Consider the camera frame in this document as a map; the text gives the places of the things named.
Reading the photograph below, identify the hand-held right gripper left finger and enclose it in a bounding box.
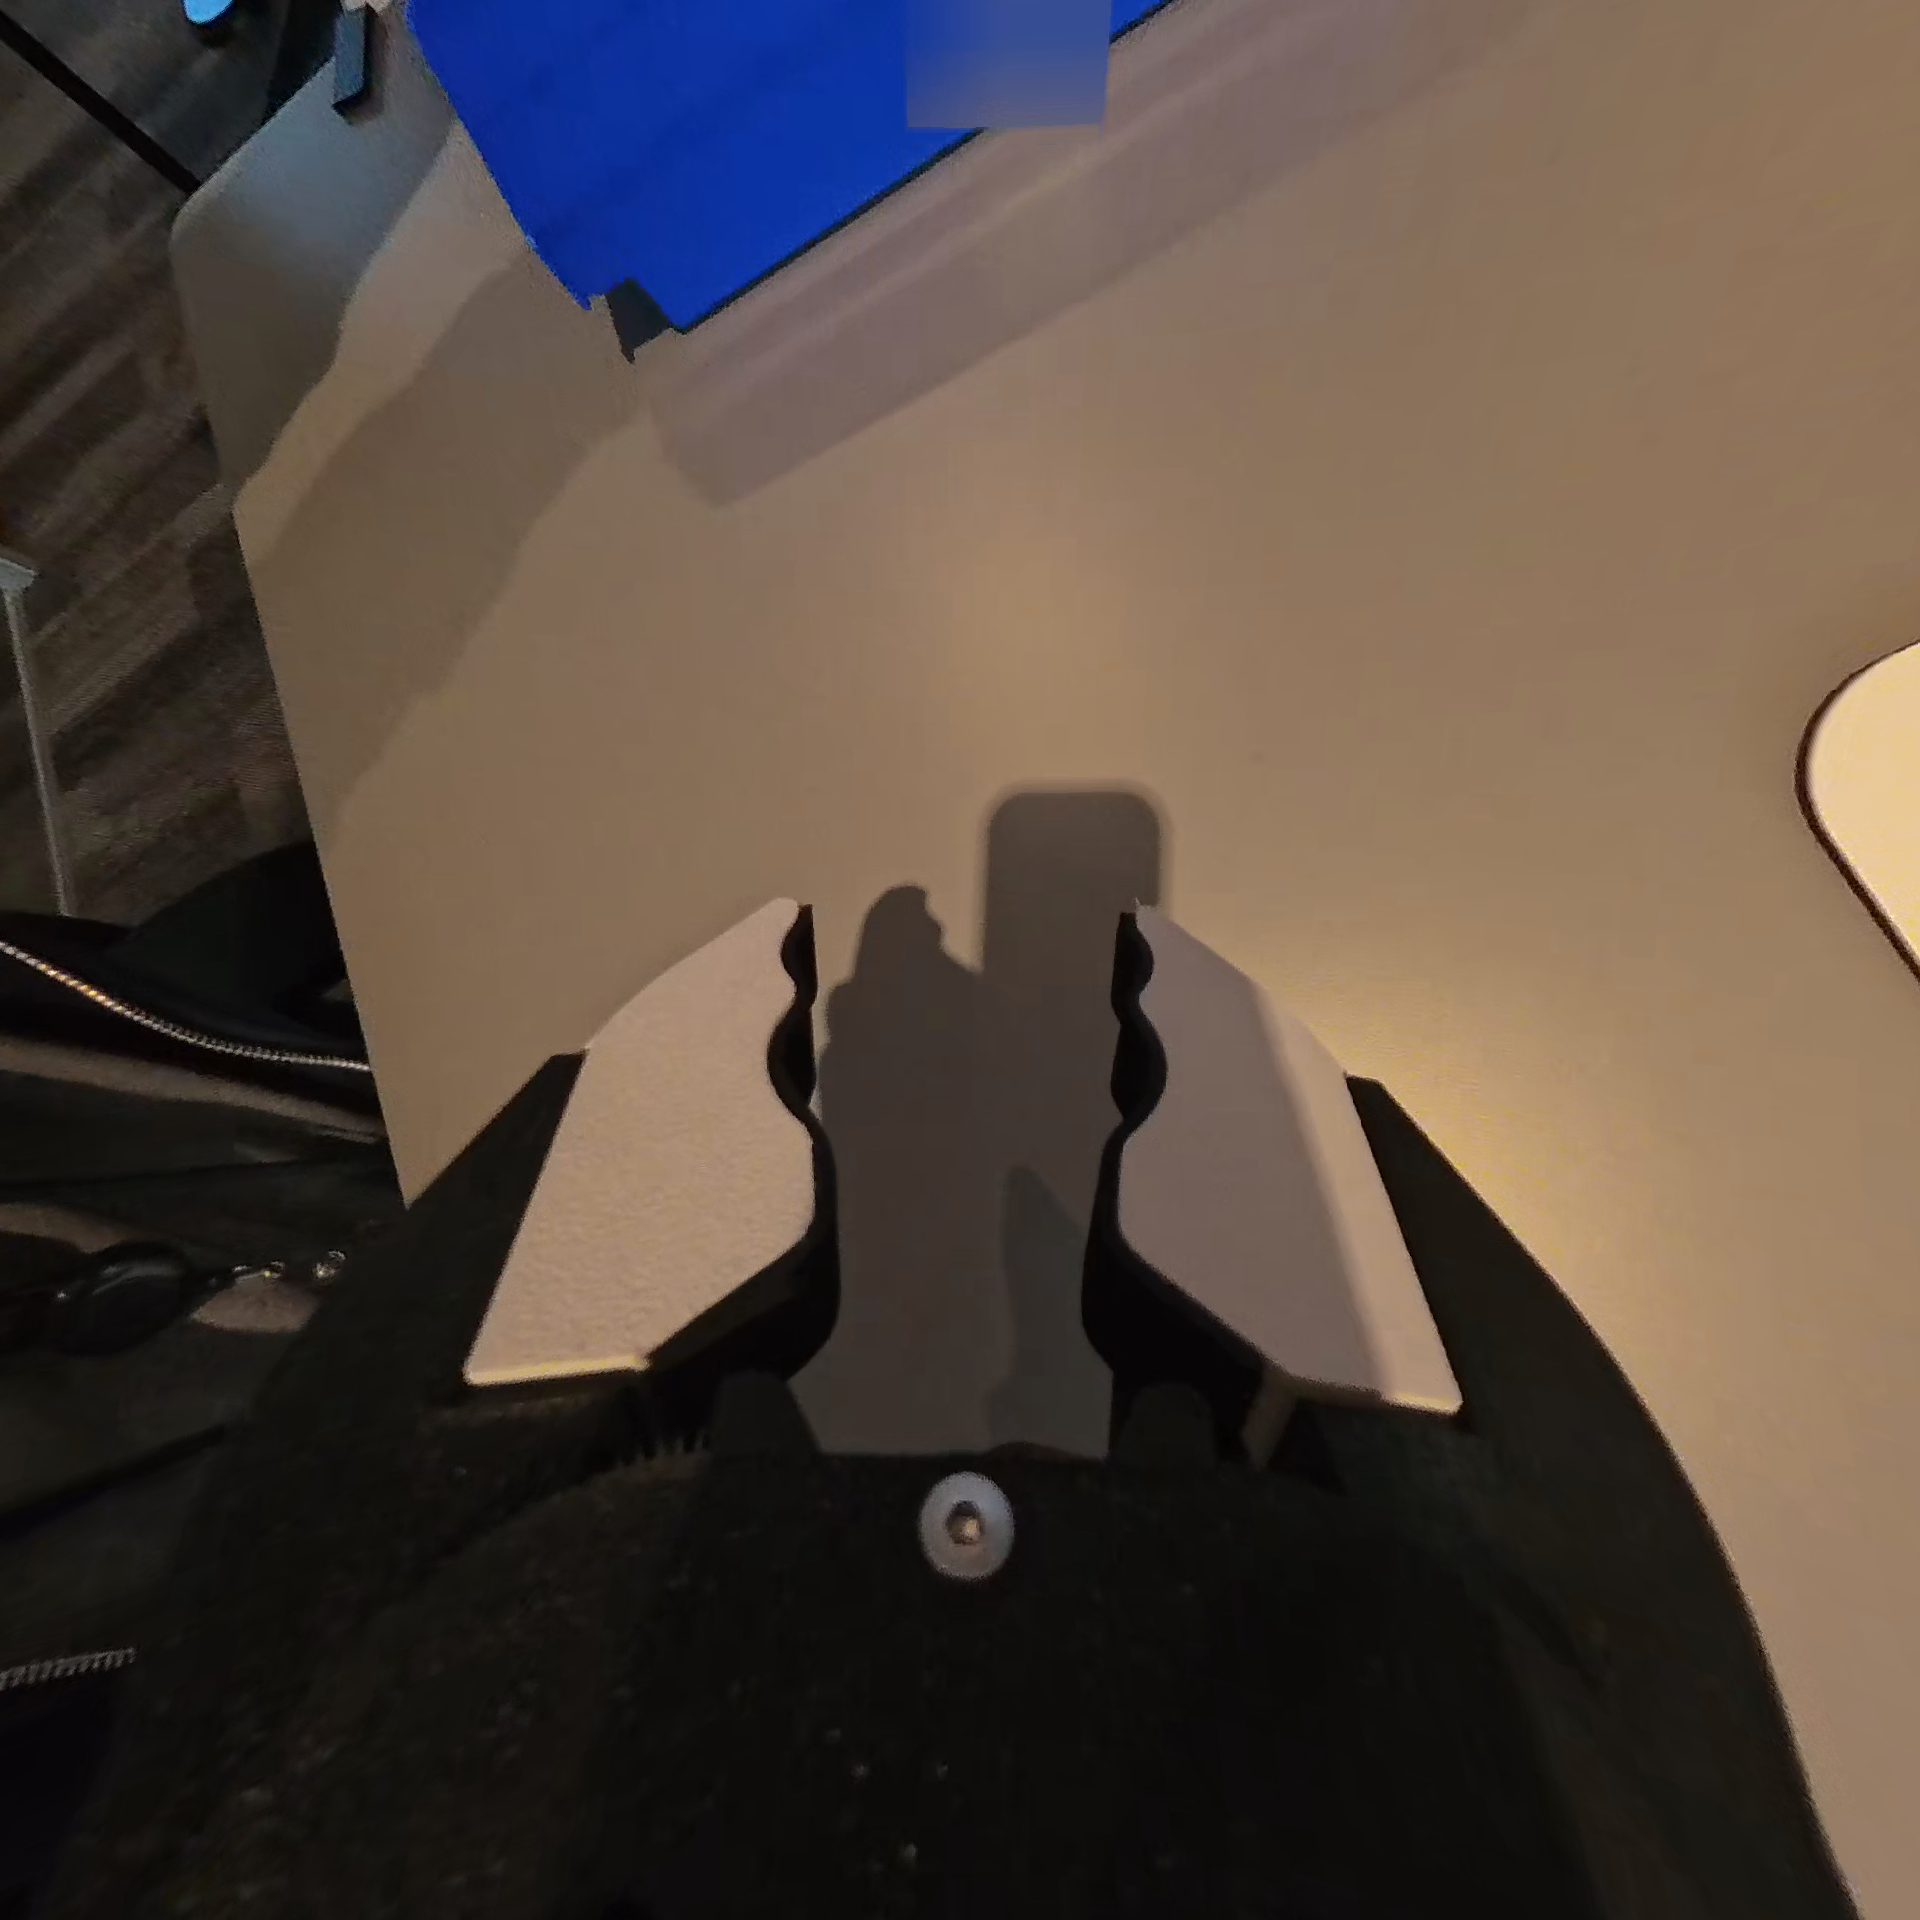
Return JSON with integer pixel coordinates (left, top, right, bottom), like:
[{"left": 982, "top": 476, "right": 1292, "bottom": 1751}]
[{"left": 461, "top": 897, "right": 840, "bottom": 1390}]

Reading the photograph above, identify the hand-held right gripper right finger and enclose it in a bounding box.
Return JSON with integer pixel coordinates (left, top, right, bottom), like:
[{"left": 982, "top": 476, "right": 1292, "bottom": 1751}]
[{"left": 1078, "top": 903, "right": 1468, "bottom": 1470}]

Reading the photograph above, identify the blue plastic bin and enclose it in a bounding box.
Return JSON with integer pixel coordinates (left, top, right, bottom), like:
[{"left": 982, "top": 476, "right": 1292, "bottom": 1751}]
[{"left": 405, "top": 0, "right": 1174, "bottom": 335}]

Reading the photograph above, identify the person's dark zip jacket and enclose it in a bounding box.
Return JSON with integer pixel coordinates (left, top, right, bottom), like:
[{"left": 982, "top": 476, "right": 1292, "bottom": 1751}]
[{"left": 0, "top": 839, "right": 410, "bottom": 1920}]

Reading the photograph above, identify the black badge reel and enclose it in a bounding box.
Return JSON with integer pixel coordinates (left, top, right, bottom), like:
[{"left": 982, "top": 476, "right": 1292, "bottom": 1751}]
[{"left": 0, "top": 1236, "right": 350, "bottom": 1356}]

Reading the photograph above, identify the wooden document stand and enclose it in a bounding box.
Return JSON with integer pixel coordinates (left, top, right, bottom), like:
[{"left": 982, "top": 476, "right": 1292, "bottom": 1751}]
[{"left": 1794, "top": 643, "right": 1920, "bottom": 975}]

